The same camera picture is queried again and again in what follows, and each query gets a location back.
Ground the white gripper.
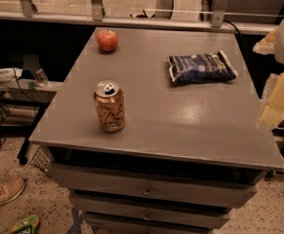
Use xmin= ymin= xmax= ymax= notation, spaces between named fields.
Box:
xmin=253 ymin=19 xmax=284 ymax=127

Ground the orange soda can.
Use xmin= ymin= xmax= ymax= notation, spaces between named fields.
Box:
xmin=94 ymin=80 xmax=125 ymax=133

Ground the blue chip bag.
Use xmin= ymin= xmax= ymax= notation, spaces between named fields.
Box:
xmin=166 ymin=51 xmax=238 ymax=84

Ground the grey drawer cabinet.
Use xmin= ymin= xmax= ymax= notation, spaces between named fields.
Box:
xmin=31 ymin=28 xmax=284 ymax=234

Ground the red apple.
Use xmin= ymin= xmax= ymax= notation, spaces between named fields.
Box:
xmin=97 ymin=29 xmax=118 ymax=52

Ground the clear plastic water bottle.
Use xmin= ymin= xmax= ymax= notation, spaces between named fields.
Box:
xmin=31 ymin=67 xmax=49 ymax=87

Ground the low grey side bench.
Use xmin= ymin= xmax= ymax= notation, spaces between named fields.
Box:
xmin=0 ymin=79 xmax=63 ymax=165

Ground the white wipes packet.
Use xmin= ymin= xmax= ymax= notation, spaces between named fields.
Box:
xmin=0 ymin=67 xmax=22 ymax=83

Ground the green snack package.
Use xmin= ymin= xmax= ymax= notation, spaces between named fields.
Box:
xmin=3 ymin=214 xmax=40 ymax=234

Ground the tan sneaker shoe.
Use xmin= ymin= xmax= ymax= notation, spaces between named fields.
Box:
xmin=0 ymin=178 xmax=25 ymax=206

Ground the metal window railing frame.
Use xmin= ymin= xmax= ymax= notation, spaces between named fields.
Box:
xmin=0 ymin=0 xmax=284 ymax=34

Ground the black power cable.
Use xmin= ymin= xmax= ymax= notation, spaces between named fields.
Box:
xmin=0 ymin=66 xmax=38 ymax=152

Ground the wire mesh basket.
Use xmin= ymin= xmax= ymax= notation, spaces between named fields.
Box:
xmin=30 ymin=147 xmax=50 ymax=174

